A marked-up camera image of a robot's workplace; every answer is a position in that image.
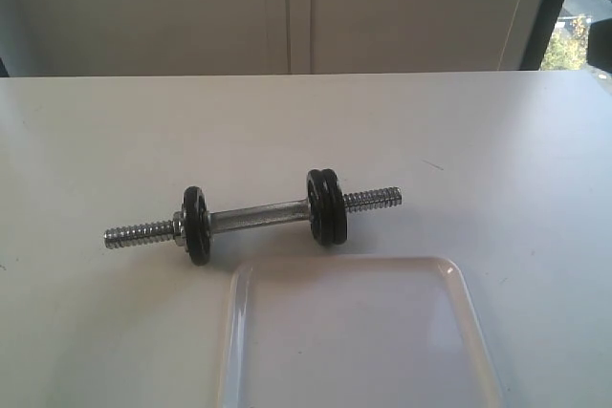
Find white rectangular tray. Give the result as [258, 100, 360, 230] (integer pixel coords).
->
[217, 257, 503, 407]

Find black weight plate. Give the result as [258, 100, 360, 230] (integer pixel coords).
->
[307, 169, 334, 247]
[183, 186, 210, 267]
[322, 168, 348, 245]

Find chrome threaded dumbbell bar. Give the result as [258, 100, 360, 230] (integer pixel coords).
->
[104, 187, 402, 249]

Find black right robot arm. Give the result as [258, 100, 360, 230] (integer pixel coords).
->
[586, 18, 612, 74]

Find black window frame post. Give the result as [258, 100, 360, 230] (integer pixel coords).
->
[518, 0, 564, 71]

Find white cabinet doors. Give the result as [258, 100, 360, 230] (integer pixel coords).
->
[1, 0, 541, 76]

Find chrome collar nut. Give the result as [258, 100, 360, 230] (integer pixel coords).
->
[172, 210, 186, 247]

